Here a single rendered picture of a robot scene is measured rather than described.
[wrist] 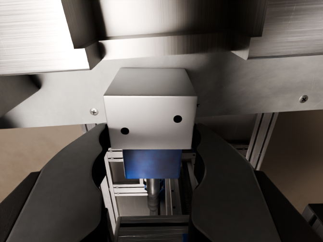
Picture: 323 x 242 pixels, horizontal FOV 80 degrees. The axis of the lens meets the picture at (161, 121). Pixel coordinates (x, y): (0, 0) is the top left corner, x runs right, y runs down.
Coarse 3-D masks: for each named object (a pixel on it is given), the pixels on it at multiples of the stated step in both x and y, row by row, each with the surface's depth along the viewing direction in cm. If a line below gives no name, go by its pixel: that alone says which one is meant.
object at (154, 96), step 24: (120, 72) 14; (144, 72) 14; (168, 72) 14; (120, 96) 10; (144, 96) 10; (168, 96) 10; (192, 96) 10; (120, 120) 11; (144, 120) 11; (168, 120) 11; (192, 120) 11; (120, 144) 12; (144, 144) 12; (168, 144) 12; (144, 168) 14; (168, 168) 14
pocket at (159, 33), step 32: (64, 0) 5; (96, 0) 7; (128, 0) 7; (160, 0) 7; (192, 0) 7; (224, 0) 7; (256, 0) 6; (96, 32) 8; (128, 32) 8; (160, 32) 8; (192, 32) 7; (224, 32) 7; (256, 32) 6; (96, 64) 6
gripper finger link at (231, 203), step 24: (192, 144) 12; (216, 144) 10; (216, 168) 8; (240, 168) 8; (216, 192) 7; (240, 192) 7; (192, 216) 6; (216, 216) 6; (240, 216) 6; (264, 216) 6; (192, 240) 6; (216, 240) 6; (240, 240) 6; (264, 240) 6
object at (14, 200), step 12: (24, 180) 8; (36, 180) 8; (12, 192) 7; (24, 192) 7; (0, 204) 7; (12, 204) 7; (24, 204) 7; (0, 216) 6; (12, 216) 6; (0, 228) 6; (0, 240) 6
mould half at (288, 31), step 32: (0, 0) 5; (32, 0) 5; (288, 0) 5; (320, 0) 5; (0, 32) 5; (32, 32) 5; (64, 32) 5; (288, 32) 5; (320, 32) 5; (0, 64) 6; (32, 64) 6; (64, 64) 6
